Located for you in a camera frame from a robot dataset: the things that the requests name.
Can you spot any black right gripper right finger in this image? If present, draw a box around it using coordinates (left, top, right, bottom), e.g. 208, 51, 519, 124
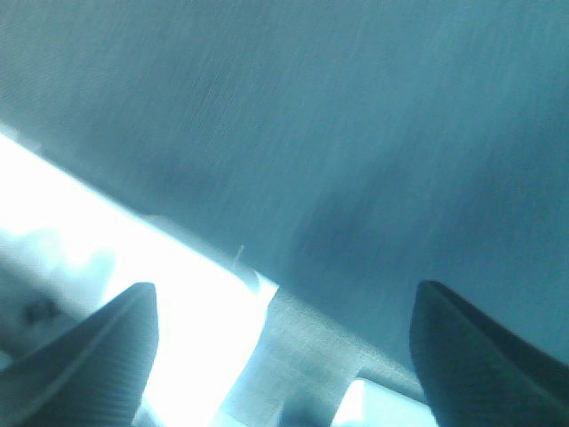
409, 280, 568, 426

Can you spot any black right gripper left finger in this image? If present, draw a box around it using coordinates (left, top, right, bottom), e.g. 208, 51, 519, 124
1, 282, 159, 426

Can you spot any white storage box grey rim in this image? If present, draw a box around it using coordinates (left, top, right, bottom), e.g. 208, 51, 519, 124
1, 134, 435, 426

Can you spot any black table cloth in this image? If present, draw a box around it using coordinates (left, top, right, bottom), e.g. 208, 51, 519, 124
1, 1, 568, 366

